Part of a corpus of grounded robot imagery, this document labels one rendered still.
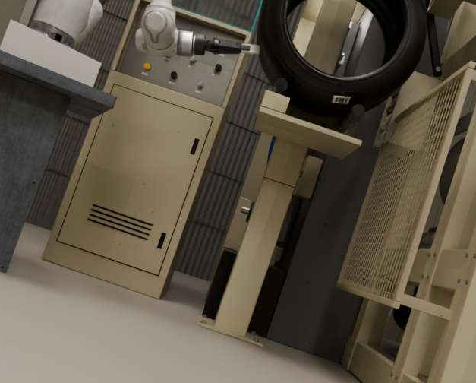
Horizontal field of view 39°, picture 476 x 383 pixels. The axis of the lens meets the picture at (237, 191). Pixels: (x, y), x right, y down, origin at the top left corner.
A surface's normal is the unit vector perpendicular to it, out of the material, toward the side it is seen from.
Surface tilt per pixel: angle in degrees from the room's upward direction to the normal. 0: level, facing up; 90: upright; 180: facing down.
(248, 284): 90
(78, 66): 90
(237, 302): 90
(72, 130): 90
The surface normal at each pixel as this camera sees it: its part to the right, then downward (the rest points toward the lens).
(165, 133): 0.03, -0.08
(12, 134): 0.34, 0.03
